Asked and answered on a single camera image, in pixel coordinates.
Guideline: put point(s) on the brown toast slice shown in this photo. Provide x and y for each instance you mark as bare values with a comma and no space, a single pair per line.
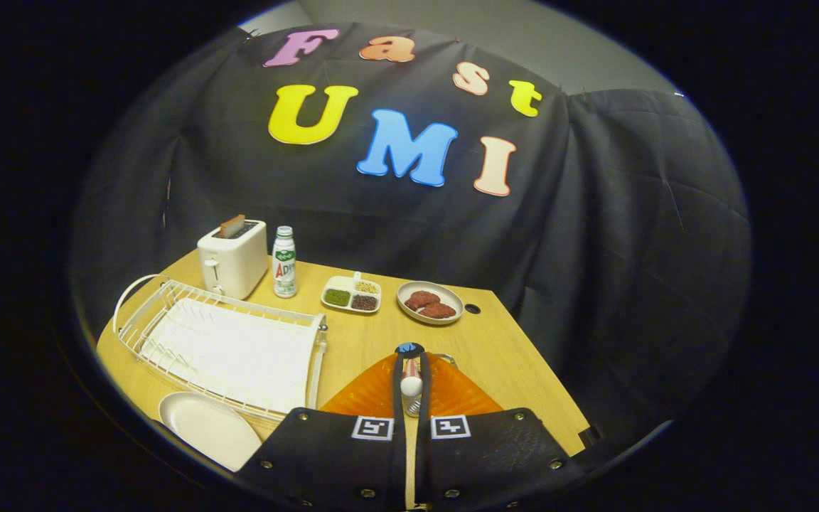
232,226

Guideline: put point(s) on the beige plate with meat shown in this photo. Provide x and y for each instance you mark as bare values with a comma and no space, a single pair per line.
409,313

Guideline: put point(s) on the white divided dish with beans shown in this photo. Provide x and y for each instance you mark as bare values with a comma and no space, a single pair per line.
350,287

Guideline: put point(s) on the white toaster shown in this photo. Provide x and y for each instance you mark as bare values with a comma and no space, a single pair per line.
235,259

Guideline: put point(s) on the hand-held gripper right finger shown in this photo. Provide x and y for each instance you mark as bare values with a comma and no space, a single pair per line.
488,455

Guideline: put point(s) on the black backdrop cloth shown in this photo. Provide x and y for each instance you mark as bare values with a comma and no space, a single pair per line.
594,249

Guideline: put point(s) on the white bottle green label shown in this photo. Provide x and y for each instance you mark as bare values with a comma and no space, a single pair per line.
284,267

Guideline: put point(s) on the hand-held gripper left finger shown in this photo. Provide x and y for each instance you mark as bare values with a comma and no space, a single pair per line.
331,455

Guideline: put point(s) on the white ribbed drain tray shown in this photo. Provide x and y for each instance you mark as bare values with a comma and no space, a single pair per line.
239,355

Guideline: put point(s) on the red meat slice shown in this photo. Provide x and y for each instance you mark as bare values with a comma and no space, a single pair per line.
421,299
439,311

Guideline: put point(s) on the black table edge clamp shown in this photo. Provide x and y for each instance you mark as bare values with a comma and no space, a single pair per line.
591,435

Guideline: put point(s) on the white round plate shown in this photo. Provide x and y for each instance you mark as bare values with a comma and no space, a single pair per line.
210,428

